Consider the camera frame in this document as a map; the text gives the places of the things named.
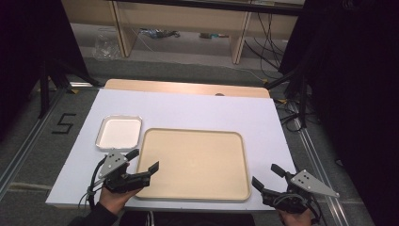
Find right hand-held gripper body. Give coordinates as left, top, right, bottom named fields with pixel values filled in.
left=262, top=169, right=341, bottom=215

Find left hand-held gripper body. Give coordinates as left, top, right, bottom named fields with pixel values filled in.
left=98, top=149, right=152, bottom=194

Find person's left hand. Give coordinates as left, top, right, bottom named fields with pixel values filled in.
left=98, top=186, right=139, bottom=217

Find person's right hand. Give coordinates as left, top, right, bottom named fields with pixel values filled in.
left=276, top=209, right=315, bottom=226

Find white square plate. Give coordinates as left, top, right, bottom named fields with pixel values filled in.
left=94, top=114, right=143, bottom=153

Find beige rectangular tray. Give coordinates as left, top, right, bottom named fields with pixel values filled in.
left=135, top=127, right=252, bottom=202

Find person's dark clothing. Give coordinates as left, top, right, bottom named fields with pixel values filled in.
left=118, top=210, right=257, bottom=226

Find white table board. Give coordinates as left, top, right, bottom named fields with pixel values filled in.
left=45, top=88, right=297, bottom=212

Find wooden table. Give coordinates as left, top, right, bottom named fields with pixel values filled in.
left=104, top=78, right=271, bottom=99

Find black tripod stand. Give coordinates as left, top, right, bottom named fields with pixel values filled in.
left=263, top=53, right=311, bottom=129
left=37, top=58, right=103, bottom=120

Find black curtain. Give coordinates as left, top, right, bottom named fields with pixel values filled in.
left=278, top=0, right=399, bottom=226
left=0, top=0, right=89, bottom=143

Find clear plastic bag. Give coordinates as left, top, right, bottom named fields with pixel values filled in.
left=92, top=27, right=122, bottom=61

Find crumpled bluish wrapper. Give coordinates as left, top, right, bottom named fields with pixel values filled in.
left=138, top=27, right=182, bottom=40

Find small dark floor item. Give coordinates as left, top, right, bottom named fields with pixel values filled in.
left=199, top=32, right=231, bottom=40

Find wooden desk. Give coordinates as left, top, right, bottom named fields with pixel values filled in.
left=60, top=0, right=306, bottom=66

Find aluminium floor rail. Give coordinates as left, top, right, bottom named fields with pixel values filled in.
left=0, top=82, right=95, bottom=200
left=286, top=102, right=351, bottom=226

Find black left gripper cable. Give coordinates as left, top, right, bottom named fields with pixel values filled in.
left=84, top=155, right=108, bottom=211

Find black floor cables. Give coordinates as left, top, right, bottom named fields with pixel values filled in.
left=277, top=98, right=316, bottom=134

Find black hanging cables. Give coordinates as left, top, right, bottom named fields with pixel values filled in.
left=244, top=11, right=284, bottom=80

